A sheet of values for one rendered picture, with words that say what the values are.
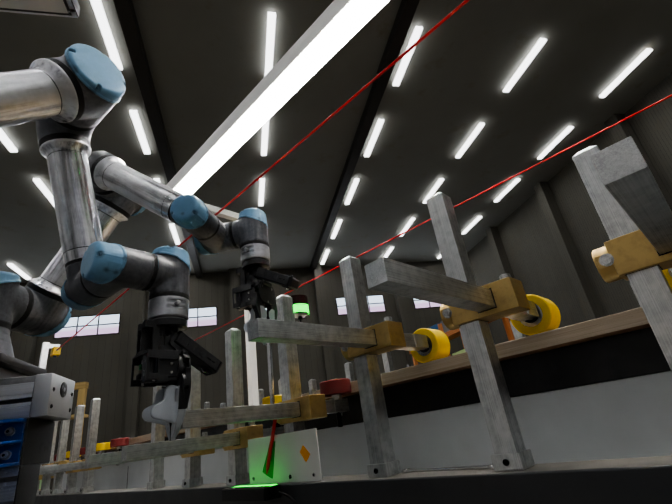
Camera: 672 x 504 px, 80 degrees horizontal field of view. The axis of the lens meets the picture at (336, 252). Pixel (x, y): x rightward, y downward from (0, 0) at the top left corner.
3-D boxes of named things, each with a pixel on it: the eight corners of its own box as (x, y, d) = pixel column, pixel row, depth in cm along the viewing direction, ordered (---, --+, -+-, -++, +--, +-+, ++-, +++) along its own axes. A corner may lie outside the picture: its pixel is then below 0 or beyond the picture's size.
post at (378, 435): (390, 498, 71) (349, 253, 91) (375, 498, 73) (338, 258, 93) (401, 494, 74) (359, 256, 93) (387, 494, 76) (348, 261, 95)
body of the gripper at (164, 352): (129, 391, 73) (133, 326, 78) (175, 389, 79) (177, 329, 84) (146, 383, 68) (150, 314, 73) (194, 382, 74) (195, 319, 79)
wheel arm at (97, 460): (88, 472, 100) (89, 453, 102) (83, 472, 102) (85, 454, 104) (240, 448, 130) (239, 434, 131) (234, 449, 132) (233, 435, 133)
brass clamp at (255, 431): (245, 447, 101) (244, 426, 103) (218, 452, 109) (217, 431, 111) (266, 444, 105) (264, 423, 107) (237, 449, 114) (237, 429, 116)
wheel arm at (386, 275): (390, 280, 45) (384, 251, 46) (366, 290, 47) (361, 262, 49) (546, 318, 79) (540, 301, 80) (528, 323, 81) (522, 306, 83)
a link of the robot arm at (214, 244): (185, 218, 105) (225, 209, 104) (206, 236, 115) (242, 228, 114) (185, 245, 102) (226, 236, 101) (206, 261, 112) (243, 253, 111)
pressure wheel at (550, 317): (526, 285, 80) (500, 316, 82) (561, 312, 74) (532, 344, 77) (537, 289, 84) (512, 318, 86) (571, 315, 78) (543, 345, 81)
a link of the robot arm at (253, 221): (242, 222, 115) (270, 216, 114) (244, 257, 110) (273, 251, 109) (230, 209, 108) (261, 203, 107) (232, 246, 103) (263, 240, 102)
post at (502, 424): (522, 470, 57) (440, 188, 77) (499, 472, 60) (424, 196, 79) (531, 466, 60) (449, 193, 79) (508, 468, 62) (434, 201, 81)
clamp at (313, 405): (311, 418, 88) (308, 394, 90) (274, 426, 96) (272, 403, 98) (329, 416, 92) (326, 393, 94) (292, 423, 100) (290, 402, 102)
